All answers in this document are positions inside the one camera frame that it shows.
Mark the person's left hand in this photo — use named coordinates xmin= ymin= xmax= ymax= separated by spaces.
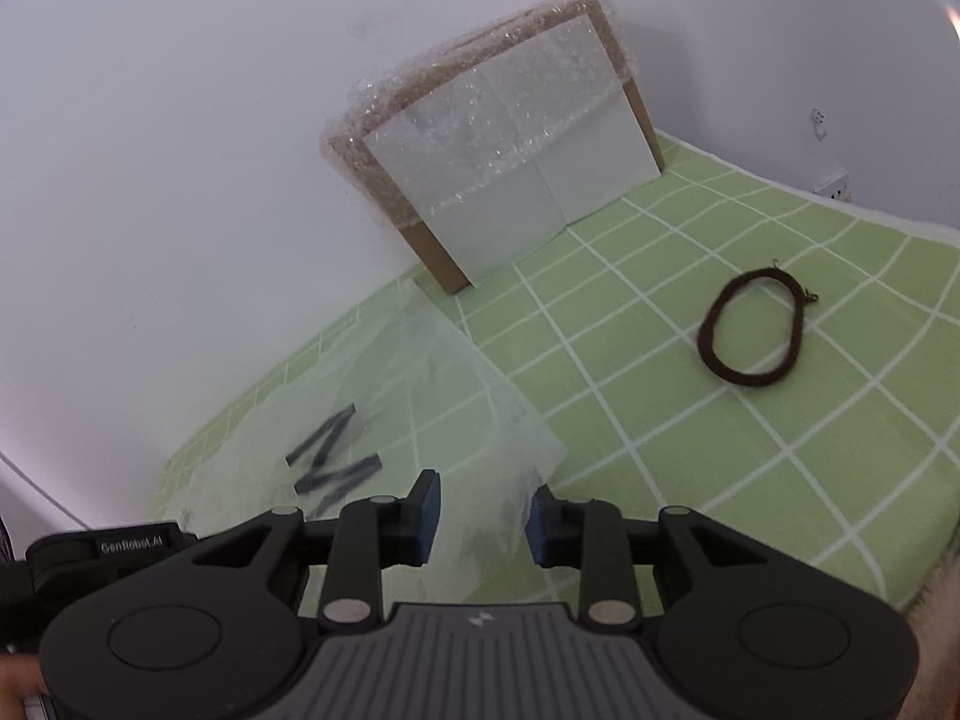
xmin=0 ymin=656 xmax=44 ymax=700

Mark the cardboard box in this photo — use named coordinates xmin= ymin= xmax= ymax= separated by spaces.
xmin=319 ymin=0 xmax=668 ymax=295

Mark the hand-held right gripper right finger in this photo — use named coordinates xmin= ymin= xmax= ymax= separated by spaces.
xmin=525 ymin=484 xmax=773 ymax=627

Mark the dark brown hair tie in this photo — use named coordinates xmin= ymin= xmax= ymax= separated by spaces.
xmin=697 ymin=259 xmax=821 ymax=389

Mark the bubble wrap sheet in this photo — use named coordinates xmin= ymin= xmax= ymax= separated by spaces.
xmin=319 ymin=0 xmax=640 ymax=235

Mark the translucent plastic shopping bag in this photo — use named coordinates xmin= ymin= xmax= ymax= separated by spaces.
xmin=161 ymin=277 xmax=569 ymax=572

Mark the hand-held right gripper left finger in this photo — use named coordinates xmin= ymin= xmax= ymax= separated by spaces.
xmin=191 ymin=469 xmax=443 ymax=635

